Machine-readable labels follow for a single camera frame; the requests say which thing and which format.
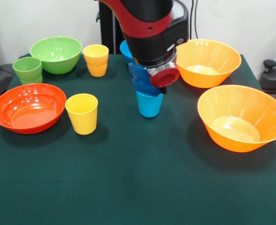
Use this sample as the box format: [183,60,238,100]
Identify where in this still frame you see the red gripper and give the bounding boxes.
[149,67,180,95]

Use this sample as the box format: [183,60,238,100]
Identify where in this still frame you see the light blue plastic cup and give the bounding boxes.
[136,90,164,118]

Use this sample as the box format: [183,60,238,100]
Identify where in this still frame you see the dark blue plastic bowl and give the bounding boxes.
[128,62,163,97]

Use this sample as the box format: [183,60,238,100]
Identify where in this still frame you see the orange plastic bowl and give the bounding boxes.
[175,38,242,89]
[197,84,276,153]

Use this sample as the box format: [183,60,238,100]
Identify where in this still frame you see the light blue plastic bowl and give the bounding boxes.
[119,40,135,63]

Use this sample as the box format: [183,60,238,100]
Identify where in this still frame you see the yellow plastic cup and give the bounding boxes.
[87,62,108,77]
[83,44,109,67]
[65,93,99,135]

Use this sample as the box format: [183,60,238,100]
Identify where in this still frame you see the dark green tablecloth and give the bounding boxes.
[0,53,276,225]

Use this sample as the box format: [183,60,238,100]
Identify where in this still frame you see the green plastic bowl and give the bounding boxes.
[30,36,83,75]

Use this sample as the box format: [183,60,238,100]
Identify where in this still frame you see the green plastic cup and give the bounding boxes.
[12,56,43,80]
[18,74,44,85]

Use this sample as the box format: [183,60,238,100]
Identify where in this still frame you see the red plastic bowl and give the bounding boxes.
[0,83,67,135]

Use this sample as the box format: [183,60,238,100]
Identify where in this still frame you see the black hanging cable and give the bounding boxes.
[189,0,199,40]

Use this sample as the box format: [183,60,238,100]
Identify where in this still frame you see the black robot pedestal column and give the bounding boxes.
[95,0,127,55]

